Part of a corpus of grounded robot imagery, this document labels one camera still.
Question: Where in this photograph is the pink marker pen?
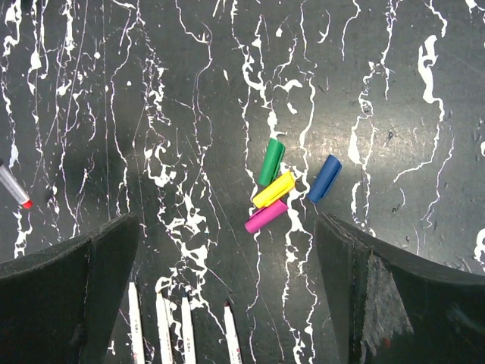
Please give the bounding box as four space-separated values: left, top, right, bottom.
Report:
224 301 243 364

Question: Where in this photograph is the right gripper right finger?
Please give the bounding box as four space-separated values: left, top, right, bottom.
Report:
314 214 484 363

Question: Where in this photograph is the yellow marker pen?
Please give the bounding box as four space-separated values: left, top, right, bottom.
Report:
155 292 174 364

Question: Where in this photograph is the pink pen cap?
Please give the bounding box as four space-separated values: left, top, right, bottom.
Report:
245 200 288 234

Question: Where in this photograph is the blue marker pen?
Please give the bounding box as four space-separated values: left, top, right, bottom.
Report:
181 293 196 364

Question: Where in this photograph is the red marker pen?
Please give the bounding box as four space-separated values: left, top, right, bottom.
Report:
0 160 33 209

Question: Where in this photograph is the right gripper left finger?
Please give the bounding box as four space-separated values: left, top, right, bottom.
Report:
1 214 139 363

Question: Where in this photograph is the green pen cap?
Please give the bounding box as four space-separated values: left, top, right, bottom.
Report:
258 138 286 187

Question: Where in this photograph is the blue pen cap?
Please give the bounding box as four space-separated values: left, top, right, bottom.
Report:
307 155 342 203

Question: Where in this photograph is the green marker pen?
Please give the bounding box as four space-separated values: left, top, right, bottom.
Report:
128 282 146 364

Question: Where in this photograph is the yellow pen cap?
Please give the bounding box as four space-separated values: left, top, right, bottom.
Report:
252 171 296 209

